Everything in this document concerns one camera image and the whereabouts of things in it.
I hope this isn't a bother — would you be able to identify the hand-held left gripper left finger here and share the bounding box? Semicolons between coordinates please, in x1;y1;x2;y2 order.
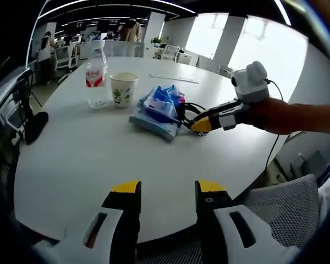
32;180;142;264

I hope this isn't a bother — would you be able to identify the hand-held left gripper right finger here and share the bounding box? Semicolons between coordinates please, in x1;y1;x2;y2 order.
195;180;300;264

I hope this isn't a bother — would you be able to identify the light blue book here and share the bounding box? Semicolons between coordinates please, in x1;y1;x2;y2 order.
128;106;182;143

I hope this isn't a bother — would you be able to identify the white paper cup green print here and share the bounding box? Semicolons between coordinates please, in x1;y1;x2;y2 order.
109;72;139;108

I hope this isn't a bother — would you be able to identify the clear water bottle red label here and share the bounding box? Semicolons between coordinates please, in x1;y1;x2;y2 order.
84;41;109;109

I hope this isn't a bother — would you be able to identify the person's right hand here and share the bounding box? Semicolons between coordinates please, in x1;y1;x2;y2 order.
236;97;292;134

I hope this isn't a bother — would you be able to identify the white flat strip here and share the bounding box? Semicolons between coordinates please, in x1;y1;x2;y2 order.
149;71;200;84

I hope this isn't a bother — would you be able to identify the white office chair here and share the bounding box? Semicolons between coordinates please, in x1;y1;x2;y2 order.
54;43;80;71
162;45;182;63

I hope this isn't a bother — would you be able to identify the white table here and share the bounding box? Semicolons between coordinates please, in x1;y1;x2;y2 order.
13;56;292;244

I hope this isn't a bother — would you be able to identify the white mesh chair row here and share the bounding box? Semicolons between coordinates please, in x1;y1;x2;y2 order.
90;40;145;58

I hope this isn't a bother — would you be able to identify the person's white garment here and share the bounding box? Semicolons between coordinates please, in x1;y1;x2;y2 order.
316;153;330;221

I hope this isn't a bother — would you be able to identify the black desk stand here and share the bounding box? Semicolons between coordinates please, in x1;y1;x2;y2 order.
21;71;50;146

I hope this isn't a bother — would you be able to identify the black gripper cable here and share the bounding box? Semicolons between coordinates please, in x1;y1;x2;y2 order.
263;78;283;166

